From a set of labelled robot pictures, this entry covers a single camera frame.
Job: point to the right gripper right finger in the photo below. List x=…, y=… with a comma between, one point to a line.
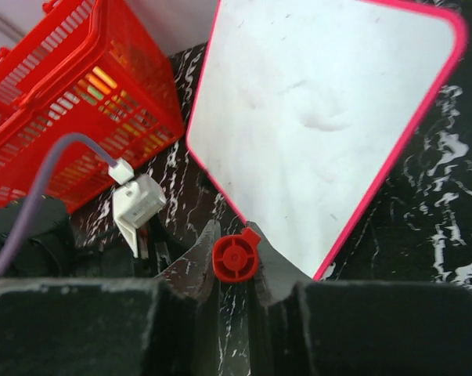
x=276, y=275

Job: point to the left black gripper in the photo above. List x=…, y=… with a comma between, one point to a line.
x=50, y=249

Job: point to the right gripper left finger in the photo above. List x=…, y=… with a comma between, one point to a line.
x=192, y=274

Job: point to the red whiteboard marker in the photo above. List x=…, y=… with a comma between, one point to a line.
x=235, y=257

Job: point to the pink framed whiteboard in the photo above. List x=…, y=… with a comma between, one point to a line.
x=303, y=107

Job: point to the red plastic shopping basket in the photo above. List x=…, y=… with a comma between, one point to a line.
x=88, y=67

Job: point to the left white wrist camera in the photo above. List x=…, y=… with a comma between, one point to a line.
x=135, y=201

